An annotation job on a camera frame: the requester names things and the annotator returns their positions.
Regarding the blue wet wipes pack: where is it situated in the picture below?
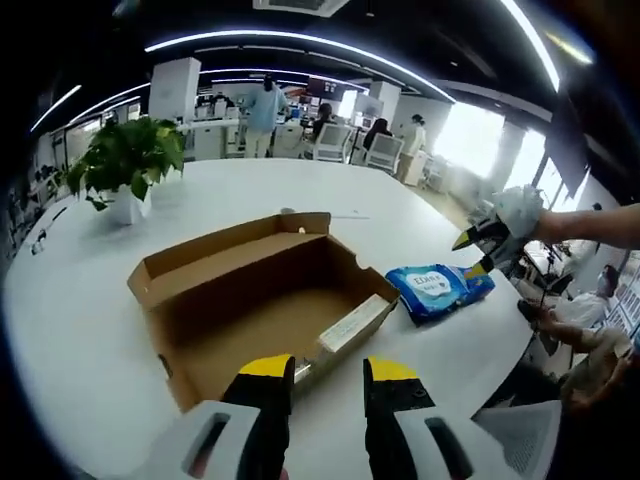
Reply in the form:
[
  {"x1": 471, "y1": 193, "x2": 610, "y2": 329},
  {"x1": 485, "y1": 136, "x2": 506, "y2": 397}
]
[{"x1": 384, "y1": 263, "x2": 496, "y2": 327}]

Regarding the curved ceiling light strip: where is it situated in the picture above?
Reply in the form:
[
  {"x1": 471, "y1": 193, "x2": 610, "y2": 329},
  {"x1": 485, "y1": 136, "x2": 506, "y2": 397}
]
[
  {"x1": 499, "y1": 0, "x2": 561, "y2": 94},
  {"x1": 144, "y1": 29, "x2": 456, "y2": 104}
]

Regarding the ceiling air conditioner vent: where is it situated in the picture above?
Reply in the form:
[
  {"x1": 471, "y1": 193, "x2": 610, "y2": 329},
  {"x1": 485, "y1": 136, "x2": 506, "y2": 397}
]
[{"x1": 252, "y1": 0, "x2": 349, "y2": 19}]

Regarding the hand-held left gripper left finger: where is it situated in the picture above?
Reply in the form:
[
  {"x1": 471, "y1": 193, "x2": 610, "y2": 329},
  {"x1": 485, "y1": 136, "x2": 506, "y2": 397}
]
[{"x1": 144, "y1": 353, "x2": 297, "y2": 480}]

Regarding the white rectangular packet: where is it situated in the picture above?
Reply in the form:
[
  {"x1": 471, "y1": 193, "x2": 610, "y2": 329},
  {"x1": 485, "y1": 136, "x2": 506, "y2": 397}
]
[{"x1": 318, "y1": 293, "x2": 390, "y2": 362}]

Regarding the white mesh office chair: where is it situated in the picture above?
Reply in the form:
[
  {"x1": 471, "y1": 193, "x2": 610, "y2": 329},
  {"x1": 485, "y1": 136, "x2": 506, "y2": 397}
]
[
  {"x1": 364, "y1": 133, "x2": 405, "y2": 174},
  {"x1": 312, "y1": 122, "x2": 354, "y2": 161}
]

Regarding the hanging dark display screen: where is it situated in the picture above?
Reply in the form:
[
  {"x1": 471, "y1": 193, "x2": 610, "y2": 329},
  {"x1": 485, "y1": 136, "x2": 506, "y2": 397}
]
[{"x1": 307, "y1": 77, "x2": 344, "y2": 96}]

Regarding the thin black and white tool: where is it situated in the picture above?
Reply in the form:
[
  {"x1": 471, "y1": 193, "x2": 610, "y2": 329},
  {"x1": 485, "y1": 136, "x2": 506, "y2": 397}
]
[{"x1": 30, "y1": 206, "x2": 69, "y2": 255}]

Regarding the green plant in white pot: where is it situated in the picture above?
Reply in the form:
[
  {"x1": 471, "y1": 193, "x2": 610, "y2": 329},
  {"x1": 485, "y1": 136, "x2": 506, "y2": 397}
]
[{"x1": 67, "y1": 117, "x2": 186, "y2": 226}]

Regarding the brown cardboard shoe box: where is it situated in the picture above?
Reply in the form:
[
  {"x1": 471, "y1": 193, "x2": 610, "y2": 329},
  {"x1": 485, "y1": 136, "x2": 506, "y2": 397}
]
[{"x1": 127, "y1": 212, "x2": 401, "y2": 414}]

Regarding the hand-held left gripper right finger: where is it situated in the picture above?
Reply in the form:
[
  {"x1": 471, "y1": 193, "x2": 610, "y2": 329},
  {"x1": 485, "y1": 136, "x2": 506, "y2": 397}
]
[{"x1": 362, "y1": 355, "x2": 509, "y2": 480}]

